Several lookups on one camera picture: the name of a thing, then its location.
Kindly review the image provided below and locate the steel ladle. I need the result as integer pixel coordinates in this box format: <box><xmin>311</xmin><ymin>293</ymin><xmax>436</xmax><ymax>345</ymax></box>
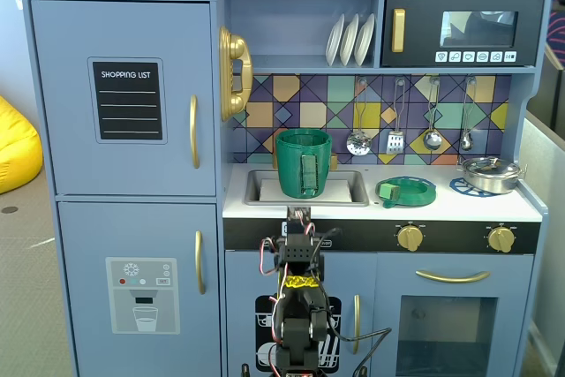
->
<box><xmin>422</xmin><ymin>76</ymin><xmax>444</xmax><ymax>152</ymax></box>

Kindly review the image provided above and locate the green printed round lid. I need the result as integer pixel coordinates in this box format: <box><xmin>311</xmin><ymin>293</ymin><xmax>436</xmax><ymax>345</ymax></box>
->
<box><xmin>374</xmin><ymin>175</ymin><xmax>439</xmax><ymax>210</ymax></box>

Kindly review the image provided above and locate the gold dishwasher door handle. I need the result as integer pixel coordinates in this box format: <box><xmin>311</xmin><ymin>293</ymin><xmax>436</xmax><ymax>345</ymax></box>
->
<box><xmin>352</xmin><ymin>293</ymin><xmax>362</xmax><ymax>356</ymax></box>

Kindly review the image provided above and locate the blue shopping list cabinet door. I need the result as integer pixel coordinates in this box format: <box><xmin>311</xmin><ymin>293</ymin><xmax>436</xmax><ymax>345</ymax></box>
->
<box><xmin>30</xmin><ymin>0</ymin><xmax>217</xmax><ymax>197</ymax></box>

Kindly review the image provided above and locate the gold stove knob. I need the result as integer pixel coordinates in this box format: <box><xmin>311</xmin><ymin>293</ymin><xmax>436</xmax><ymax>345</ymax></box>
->
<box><xmin>486</xmin><ymin>225</ymin><xmax>517</xmax><ymax>254</ymax></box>
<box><xmin>395</xmin><ymin>223</ymin><xmax>426</xmax><ymax>252</ymax></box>

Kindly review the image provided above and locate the gold oven door handle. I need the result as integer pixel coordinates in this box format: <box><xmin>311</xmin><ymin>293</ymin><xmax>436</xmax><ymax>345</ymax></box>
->
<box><xmin>414</xmin><ymin>268</ymin><xmax>492</xmax><ymax>285</ymax></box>

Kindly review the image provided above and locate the blue wooden toy kitchen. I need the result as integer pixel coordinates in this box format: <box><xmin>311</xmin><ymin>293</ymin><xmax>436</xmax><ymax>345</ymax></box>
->
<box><xmin>19</xmin><ymin>0</ymin><xmax>553</xmax><ymax>377</ymax></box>

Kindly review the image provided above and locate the steel slotted spatula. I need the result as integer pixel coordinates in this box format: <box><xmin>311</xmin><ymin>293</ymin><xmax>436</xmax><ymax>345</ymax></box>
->
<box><xmin>386</xmin><ymin>77</ymin><xmax>407</xmax><ymax>156</ymax></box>

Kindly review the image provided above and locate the blue oven door with window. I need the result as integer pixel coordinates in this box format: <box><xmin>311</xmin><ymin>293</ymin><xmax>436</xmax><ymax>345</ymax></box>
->
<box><xmin>375</xmin><ymin>253</ymin><xmax>536</xmax><ymax>377</ymax></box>

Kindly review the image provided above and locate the steel skimmer spoon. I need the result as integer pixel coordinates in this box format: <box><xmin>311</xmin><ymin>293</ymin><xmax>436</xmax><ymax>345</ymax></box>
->
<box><xmin>345</xmin><ymin>77</ymin><xmax>373</xmax><ymax>158</ymax></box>

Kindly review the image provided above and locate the blue round trivet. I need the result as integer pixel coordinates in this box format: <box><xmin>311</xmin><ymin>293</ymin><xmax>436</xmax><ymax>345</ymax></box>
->
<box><xmin>448</xmin><ymin>176</ymin><xmax>505</xmax><ymax>199</ymax></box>

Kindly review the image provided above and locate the gold dispenser door handle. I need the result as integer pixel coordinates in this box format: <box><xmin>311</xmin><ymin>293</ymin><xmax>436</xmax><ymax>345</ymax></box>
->
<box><xmin>194</xmin><ymin>230</ymin><xmax>207</xmax><ymax>296</ymax></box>

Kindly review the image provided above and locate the black cable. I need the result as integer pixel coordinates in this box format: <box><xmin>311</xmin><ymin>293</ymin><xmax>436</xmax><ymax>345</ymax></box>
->
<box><xmin>337</xmin><ymin>327</ymin><xmax>394</xmax><ymax>377</ymax></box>

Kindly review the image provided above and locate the white toy plate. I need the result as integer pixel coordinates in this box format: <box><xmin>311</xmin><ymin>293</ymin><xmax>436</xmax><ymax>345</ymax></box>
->
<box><xmin>338</xmin><ymin>13</ymin><xmax>361</xmax><ymax>67</ymax></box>
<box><xmin>353</xmin><ymin>12</ymin><xmax>377</xmax><ymax>67</ymax></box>
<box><xmin>325</xmin><ymin>13</ymin><xmax>347</xmax><ymax>67</ymax></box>

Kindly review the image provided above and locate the blue ice dispenser print door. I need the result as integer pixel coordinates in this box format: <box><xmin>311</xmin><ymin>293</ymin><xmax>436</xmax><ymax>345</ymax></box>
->
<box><xmin>56</xmin><ymin>200</ymin><xmax>222</xmax><ymax>377</ymax></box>

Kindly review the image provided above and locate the blue dishwasher print door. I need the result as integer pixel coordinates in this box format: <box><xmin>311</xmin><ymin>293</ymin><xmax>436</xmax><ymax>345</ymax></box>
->
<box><xmin>224</xmin><ymin>250</ymin><xmax>379</xmax><ymax>377</ymax></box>

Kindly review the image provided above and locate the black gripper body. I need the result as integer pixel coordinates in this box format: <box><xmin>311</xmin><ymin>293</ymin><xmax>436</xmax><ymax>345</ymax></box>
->
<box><xmin>282</xmin><ymin>217</ymin><xmax>316</xmax><ymax>247</ymax></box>

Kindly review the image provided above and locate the gold toy telephone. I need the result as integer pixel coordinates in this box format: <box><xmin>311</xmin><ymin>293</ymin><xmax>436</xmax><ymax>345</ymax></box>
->
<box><xmin>218</xmin><ymin>25</ymin><xmax>254</xmax><ymax>123</ymax></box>

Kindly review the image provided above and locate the grey rounded desk divider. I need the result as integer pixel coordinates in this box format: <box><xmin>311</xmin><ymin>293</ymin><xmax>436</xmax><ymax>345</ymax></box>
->
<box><xmin>522</xmin><ymin>109</ymin><xmax>565</xmax><ymax>377</ymax></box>

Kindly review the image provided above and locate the yellow beanbag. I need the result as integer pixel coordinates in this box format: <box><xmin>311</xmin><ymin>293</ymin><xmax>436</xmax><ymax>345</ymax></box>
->
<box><xmin>0</xmin><ymin>94</ymin><xmax>45</xmax><ymax>196</ymax></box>

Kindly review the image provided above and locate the steel toy pot with lid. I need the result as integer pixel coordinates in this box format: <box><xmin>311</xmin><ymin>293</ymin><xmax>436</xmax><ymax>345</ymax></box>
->
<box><xmin>456</xmin><ymin>155</ymin><xmax>529</xmax><ymax>197</ymax></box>

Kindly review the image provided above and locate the green printed cup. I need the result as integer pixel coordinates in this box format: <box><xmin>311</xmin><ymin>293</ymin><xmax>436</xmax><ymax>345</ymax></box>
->
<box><xmin>275</xmin><ymin>127</ymin><xmax>334</xmax><ymax>199</ymax></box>

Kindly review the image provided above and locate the grey toy sink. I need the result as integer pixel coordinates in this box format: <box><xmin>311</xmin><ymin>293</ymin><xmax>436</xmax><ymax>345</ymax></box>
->
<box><xmin>244</xmin><ymin>168</ymin><xmax>370</xmax><ymax>207</ymax></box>

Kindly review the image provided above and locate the gold microwave handle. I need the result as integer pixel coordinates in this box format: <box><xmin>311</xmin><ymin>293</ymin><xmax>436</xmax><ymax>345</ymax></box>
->
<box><xmin>391</xmin><ymin>8</ymin><xmax>407</xmax><ymax>54</ymax></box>

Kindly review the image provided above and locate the black toy microwave door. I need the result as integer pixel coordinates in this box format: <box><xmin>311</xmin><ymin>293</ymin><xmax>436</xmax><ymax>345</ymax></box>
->
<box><xmin>380</xmin><ymin>0</ymin><xmax>546</xmax><ymax>70</ymax></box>

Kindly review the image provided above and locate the small camera circuit board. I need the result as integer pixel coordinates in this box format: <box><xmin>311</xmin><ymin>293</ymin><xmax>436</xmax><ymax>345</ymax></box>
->
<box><xmin>286</xmin><ymin>206</ymin><xmax>313</xmax><ymax>222</ymax></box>

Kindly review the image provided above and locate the gold shopping list door handle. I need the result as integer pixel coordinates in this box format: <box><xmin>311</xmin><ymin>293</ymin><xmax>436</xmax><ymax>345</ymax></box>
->
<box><xmin>189</xmin><ymin>94</ymin><xmax>201</xmax><ymax>170</ymax></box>

